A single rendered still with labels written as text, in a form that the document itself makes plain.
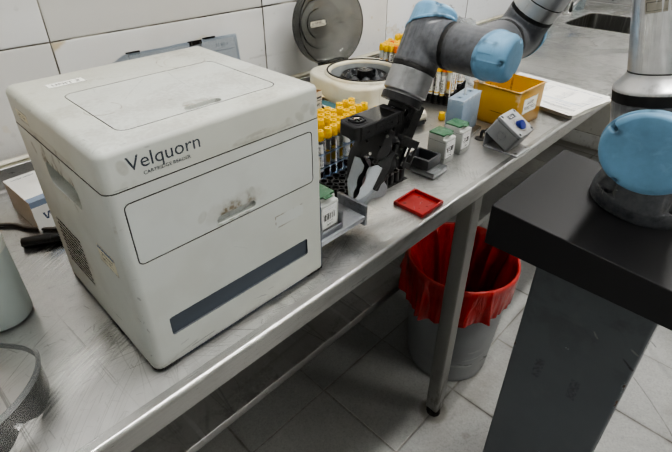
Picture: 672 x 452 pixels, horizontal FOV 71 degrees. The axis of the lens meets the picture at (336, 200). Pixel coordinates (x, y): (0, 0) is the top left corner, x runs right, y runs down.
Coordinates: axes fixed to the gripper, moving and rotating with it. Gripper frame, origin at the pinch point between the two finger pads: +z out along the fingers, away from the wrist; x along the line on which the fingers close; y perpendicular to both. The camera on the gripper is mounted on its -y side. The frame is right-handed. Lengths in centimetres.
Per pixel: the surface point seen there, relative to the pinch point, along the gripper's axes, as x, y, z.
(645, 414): -53, 116, 39
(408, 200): -2.1, 13.9, -2.8
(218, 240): -4.5, -30.2, 5.9
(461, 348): -4, 78, 40
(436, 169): 0.1, 24.1, -10.0
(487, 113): 7, 52, -27
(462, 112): 5.9, 36.6, -24.1
